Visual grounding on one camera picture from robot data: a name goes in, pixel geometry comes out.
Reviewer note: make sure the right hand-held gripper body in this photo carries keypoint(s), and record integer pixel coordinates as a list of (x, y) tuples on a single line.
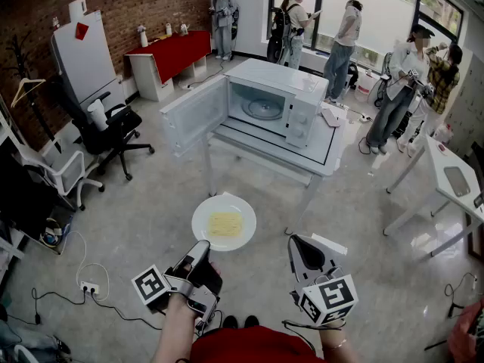
[(329, 297)]

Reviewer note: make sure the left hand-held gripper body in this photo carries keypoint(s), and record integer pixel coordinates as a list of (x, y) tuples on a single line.
[(177, 287)]

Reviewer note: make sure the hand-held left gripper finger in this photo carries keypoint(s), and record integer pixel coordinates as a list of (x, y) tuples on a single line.
[(191, 253), (206, 252)]

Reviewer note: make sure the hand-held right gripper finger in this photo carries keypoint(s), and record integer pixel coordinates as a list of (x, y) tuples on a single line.
[(294, 259), (312, 255)]

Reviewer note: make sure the white round plate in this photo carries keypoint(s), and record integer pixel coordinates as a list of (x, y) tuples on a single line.
[(234, 206)]

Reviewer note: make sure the white microwave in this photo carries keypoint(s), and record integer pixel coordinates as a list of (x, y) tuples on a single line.
[(272, 78)]

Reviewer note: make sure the person's right forearm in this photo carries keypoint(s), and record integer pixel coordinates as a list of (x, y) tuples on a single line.
[(336, 344)]

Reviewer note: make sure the person's left forearm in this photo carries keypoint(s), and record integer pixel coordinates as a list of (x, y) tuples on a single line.
[(177, 331)]

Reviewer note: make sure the person's black shoes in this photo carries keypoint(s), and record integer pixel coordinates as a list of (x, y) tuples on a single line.
[(238, 321)]

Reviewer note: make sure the white power strip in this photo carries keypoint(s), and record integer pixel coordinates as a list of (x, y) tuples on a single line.
[(89, 287)]

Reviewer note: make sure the person's red top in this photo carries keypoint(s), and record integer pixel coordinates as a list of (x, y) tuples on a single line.
[(249, 346)]

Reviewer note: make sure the white table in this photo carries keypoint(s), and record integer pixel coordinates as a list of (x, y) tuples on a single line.
[(264, 146)]

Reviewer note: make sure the pale flat board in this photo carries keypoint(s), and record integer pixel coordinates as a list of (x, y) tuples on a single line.
[(330, 118)]

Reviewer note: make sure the black office chair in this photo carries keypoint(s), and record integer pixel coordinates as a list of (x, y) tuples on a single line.
[(113, 134)]

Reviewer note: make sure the red fabric bundle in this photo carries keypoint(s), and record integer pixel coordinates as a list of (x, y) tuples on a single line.
[(469, 335)]

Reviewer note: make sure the white extension socket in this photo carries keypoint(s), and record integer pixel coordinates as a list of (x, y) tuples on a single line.
[(365, 118)]

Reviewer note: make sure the white swivel chair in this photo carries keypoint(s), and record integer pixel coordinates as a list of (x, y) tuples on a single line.
[(64, 172)]

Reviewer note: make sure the white side desk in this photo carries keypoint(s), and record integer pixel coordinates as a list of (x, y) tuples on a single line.
[(438, 168)]

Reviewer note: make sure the grey tablet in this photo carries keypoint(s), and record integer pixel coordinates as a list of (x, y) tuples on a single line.
[(457, 181)]

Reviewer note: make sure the white kettle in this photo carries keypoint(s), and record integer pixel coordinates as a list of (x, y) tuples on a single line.
[(97, 115)]

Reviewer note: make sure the white bucket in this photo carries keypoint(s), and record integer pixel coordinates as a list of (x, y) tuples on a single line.
[(363, 87)]

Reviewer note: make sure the white low cabinet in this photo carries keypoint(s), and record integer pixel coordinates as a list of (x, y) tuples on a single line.
[(149, 81)]

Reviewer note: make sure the red cloth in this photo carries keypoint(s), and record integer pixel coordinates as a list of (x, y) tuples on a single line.
[(177, 51)]

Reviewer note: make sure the black coat rack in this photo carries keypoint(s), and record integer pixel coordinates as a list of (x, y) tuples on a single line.
[(34, 104)]

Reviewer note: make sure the white fridge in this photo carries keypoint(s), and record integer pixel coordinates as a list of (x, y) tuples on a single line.
[(85, 62)]

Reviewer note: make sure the white vase with flowers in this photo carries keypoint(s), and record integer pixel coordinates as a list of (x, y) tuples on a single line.
[(143, 38)]

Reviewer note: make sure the small teapot ornament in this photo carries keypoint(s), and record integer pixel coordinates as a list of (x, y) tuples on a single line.
[(183, 29)]

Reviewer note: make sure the small white bottle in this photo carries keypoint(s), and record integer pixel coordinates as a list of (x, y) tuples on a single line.
[(168, 29)]

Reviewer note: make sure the black backpack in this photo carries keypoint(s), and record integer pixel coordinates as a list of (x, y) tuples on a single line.
[(279, 32)]

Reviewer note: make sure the wooden clothes hanger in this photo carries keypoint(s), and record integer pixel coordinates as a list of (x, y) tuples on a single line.
[(27, 85)]

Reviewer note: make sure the red paper ornament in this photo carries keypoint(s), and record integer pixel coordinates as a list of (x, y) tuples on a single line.
[(81, 31)]

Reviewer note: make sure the large glass window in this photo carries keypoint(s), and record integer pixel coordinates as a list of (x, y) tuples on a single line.
[(378, 10)]

